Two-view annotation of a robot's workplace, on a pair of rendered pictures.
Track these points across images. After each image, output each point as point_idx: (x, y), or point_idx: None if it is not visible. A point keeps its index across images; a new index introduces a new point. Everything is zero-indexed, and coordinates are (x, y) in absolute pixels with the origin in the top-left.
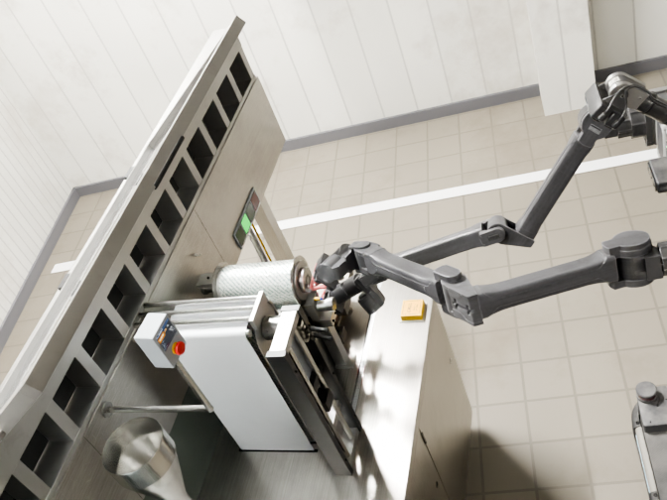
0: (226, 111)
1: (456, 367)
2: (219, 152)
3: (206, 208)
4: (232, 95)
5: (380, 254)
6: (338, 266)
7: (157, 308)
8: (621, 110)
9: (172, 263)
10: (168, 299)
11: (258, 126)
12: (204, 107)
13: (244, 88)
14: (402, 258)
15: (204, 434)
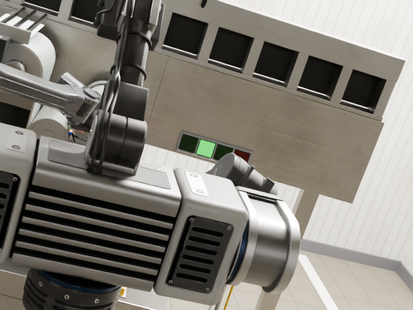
0: (315, 94)
1: None
2: (252, 82)
3: (181, 77)
4: (332, 90)
5: (66, 88)
6: (62, 79)
7: (52, 34)
8: (114, 19)
9: (101, 41)
10: (67, 47)
11: (327, 142)
12: (279, 40)
13: (355, 107)
14: (50, 87)
15: None
